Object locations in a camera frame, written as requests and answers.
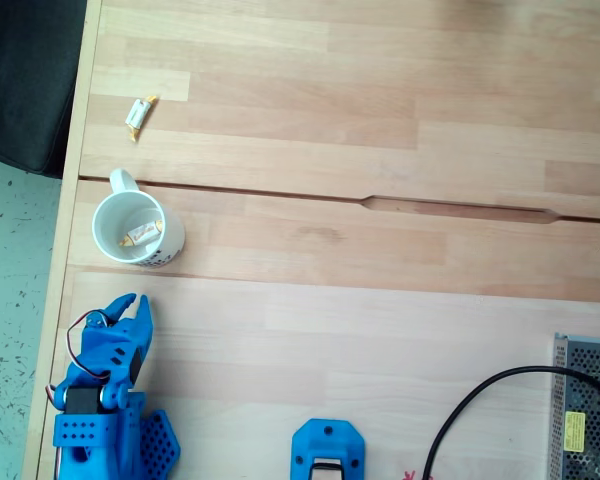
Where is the white and gold sweet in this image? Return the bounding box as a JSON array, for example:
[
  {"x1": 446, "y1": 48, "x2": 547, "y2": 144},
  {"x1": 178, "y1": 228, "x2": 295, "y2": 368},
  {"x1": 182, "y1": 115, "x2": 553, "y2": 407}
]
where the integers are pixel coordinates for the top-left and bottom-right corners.
[
  {"x1": 124, "y1": 94, "x2": 159, "y2": 143},
  {"x1": 118, "y1": 219, "x2": 164, "y2": 249}
]

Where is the red and black servo wire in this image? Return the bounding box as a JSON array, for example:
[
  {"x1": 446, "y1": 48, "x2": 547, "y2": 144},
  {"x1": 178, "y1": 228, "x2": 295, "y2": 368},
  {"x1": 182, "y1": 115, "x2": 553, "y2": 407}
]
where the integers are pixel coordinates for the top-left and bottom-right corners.
[{"x1": 66, "y1": 308, "x2": 112, "y2": 384}]

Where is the white ceramic mug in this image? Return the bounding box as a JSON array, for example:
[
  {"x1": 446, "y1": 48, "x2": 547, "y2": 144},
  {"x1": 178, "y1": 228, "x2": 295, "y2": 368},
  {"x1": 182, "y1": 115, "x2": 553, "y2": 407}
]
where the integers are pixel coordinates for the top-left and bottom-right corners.
[{"x1": 91, "y1": 168, "x2": 187, "y2": 270}]

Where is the blue printed pole base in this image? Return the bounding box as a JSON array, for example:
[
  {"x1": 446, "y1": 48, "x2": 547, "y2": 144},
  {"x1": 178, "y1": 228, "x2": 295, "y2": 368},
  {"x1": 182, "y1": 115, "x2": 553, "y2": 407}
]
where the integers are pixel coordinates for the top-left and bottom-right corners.
[{"x1": 290, "y1": 418, "x2": 367, "y2": 480}]

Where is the black upholstered seat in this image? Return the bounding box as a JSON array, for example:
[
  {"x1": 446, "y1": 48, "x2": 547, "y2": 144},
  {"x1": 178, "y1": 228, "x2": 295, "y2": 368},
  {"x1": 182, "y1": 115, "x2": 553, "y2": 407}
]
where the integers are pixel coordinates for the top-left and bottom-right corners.
[{"x1": 0, "y1": 0, "x2": 89, "y2": 179}]

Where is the perforated metal power supply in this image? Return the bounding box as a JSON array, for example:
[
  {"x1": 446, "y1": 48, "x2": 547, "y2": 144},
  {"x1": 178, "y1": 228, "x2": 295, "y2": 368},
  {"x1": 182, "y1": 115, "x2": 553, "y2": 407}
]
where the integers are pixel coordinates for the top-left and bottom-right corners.
[{"x1": 549, "y1": 332, "x2": 600, "y2": 480}]

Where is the thick black cable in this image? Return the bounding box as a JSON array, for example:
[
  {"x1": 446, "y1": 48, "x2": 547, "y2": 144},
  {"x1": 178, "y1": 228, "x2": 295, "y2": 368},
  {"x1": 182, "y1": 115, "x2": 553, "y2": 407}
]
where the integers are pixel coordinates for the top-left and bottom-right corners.
[{"x1": 419, "y1": 365, "x2": 600, "y2": 480}]

